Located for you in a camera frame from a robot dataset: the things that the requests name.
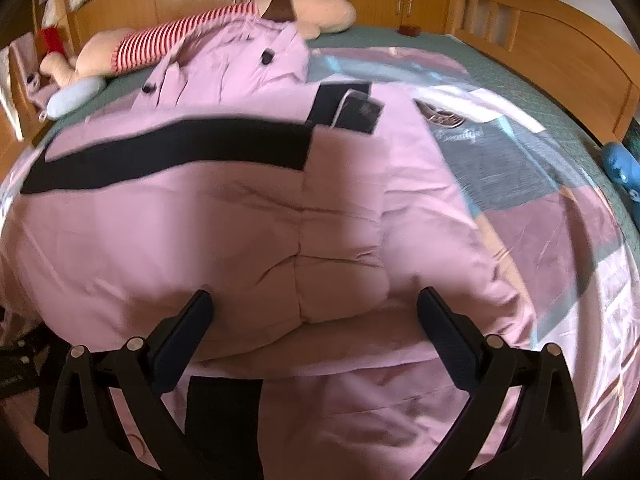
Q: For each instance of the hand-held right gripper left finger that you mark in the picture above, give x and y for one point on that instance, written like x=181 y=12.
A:
x=186 y=340

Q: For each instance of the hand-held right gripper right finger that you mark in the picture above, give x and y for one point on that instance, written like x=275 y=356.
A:
x=444 y=335

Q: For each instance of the blue plush toy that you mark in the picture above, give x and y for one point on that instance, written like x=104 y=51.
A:
x=622 y=167

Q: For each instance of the wooden bed frame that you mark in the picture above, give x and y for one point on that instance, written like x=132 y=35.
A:
x=550 y=45

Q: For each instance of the large striped plush dog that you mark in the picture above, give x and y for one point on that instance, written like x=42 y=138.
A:
x=320 y=10

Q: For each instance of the plaid bed sheet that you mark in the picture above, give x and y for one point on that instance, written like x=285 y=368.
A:
x=525 y=210

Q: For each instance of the red cushion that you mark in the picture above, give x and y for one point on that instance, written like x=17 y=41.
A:
x=52 y=41

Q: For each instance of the small brown box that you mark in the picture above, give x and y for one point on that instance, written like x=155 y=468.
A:
x=409 y=30

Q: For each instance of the pink hooded jacket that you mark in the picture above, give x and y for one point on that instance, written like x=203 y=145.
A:
x=225 y=235

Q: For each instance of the light blue neck pillow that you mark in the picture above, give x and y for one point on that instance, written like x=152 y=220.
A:
x=75 y=97

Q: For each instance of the small purple plush toy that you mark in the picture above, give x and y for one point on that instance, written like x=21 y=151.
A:
x=39 y=91

